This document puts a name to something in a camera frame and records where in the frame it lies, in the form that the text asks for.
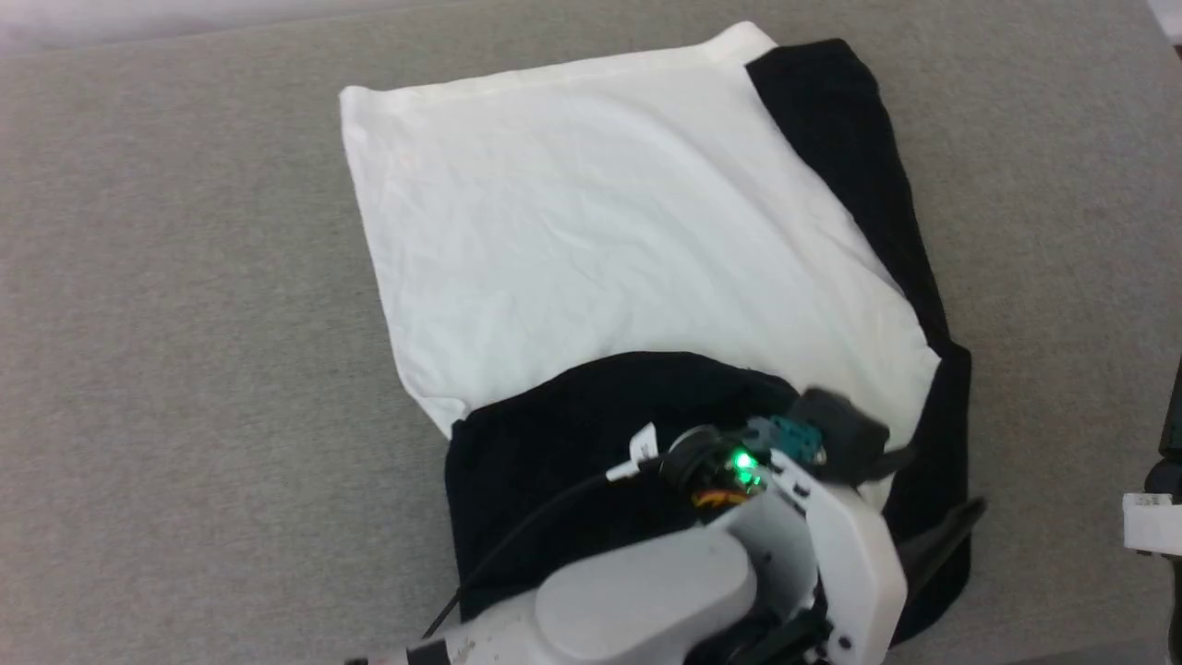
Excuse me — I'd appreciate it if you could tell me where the grey fabric sofa cushion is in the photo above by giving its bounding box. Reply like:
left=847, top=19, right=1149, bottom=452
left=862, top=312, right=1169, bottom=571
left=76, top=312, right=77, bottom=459
left=0, top=0, right=1182, bottom=665

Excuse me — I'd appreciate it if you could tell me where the black left cable teal plug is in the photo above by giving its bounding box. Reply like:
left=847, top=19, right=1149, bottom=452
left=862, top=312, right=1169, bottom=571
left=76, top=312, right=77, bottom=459
left=423, top=416, right=825, bottom=640

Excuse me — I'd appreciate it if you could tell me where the black and white shirt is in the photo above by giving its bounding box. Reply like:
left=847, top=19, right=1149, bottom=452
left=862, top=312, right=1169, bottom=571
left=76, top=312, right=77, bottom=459
left=339, top=23, right=972, bottom=647

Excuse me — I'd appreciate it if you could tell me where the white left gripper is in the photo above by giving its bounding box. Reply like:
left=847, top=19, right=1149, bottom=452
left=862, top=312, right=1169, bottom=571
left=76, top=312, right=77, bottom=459
left=664, top=427, right=988, bottom=665

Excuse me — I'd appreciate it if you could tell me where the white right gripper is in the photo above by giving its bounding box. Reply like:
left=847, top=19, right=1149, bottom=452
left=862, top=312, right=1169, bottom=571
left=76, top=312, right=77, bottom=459
left=1122, top=356, right=1182, bottom=558

